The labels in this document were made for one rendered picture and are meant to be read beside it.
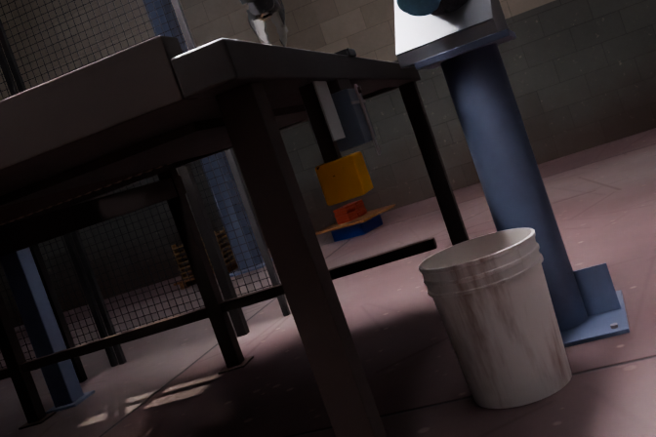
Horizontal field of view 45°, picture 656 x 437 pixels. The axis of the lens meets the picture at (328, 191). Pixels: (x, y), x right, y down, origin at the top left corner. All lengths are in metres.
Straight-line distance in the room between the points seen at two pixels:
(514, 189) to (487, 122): 0.21
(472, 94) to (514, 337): 0.72
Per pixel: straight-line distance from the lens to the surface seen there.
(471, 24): 2.26
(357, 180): 1.51
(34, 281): 3.91
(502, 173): 2.31
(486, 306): 1.92
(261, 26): 2.14
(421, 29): 2.34
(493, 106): 2.30
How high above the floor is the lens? 0.73
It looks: 3 degrees down
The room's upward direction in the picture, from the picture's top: 19 degrees counter-clockwise
